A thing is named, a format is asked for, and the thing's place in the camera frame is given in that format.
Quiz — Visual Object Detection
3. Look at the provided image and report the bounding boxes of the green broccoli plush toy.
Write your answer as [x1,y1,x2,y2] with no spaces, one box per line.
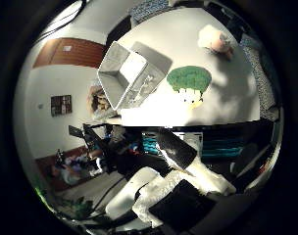
[166,66,213,111]

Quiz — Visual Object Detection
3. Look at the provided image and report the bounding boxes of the pink pig plush toy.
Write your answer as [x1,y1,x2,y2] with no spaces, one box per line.
[197,23,235,62]

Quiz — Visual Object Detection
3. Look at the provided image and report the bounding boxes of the white rectangular container box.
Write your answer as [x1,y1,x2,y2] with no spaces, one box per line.
[97,40,174,111]

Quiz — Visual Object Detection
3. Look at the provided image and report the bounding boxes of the teal storage bins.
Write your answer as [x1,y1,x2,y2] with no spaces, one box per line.
[142,131,245,160]

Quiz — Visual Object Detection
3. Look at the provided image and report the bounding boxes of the green leafy plant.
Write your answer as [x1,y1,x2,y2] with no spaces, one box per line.
[54,195,104,226]

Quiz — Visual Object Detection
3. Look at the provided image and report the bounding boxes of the black tripod stand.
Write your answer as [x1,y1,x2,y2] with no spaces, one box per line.
[69,122,118,174]

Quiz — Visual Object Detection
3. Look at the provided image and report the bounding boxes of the white keyboard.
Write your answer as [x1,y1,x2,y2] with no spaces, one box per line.
[127,0,172,24]

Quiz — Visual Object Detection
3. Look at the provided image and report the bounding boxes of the dark framed wall picture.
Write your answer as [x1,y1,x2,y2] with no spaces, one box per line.
[50,94,74,118]

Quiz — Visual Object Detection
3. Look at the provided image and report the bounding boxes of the black cable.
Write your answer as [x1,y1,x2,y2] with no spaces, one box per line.
[32,0,88,45]

